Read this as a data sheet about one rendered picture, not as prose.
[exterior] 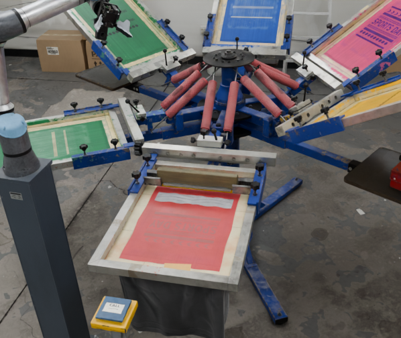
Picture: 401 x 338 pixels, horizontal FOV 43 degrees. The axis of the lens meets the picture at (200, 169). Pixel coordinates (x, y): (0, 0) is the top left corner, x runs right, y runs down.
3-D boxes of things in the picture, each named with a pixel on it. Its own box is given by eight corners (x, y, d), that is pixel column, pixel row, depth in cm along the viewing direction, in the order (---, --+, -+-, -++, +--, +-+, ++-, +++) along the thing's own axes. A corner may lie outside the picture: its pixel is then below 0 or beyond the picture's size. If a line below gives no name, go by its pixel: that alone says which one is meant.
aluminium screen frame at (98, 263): (237, 292, 184) (237, 284, 182) (88, 271, 197) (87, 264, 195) (263, 176, 249) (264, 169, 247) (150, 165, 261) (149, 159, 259)
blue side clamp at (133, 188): (139, 202, 236) (137, 190, 232) (129, 201, 237) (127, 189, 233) (157, 168, 261) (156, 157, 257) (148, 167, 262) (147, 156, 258)
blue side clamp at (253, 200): (258, 215, 224) (258, 202, 221) (247, 214, 225) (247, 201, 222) (266, 178, 249) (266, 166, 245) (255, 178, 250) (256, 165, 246)
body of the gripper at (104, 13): (105, 8, 202) (96, -6, 210) (98, 27, 207) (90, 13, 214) (122, 11, 207) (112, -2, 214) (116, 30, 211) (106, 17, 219)
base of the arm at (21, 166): (-4, 174, 213) (-10, 154, 207) (17, 156, 225) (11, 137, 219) (27, 179, 209) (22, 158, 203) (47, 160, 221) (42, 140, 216)
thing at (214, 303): (225, 348, 216) (224, 273, 193) (125, 332, 225) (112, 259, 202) (226, 342, 218) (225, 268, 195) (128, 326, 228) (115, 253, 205)
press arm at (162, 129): (21, 165, 283) (19, 156, 280) (21, 160, 288) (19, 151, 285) (231, 127, 311) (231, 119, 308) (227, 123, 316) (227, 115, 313)
